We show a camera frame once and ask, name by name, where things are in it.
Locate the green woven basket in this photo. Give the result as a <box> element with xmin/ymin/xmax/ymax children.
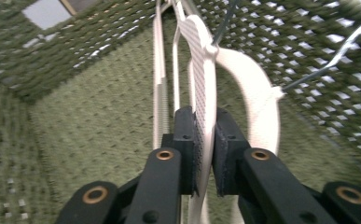
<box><xmin>0</xmin><ymin>0</ymin><xmax>361</xmax><ymax>224</ymax></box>

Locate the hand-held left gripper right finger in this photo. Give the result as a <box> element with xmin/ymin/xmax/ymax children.
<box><xmin>212</xmin><ymin>106</ymin><xmax>339</xmax><ymax>224</ymax></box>

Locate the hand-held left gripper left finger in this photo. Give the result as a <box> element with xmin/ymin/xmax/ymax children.
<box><xmin>125</xmin><ymin>105</ymin><xmax>199</xmax><ymax>224</ymax></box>

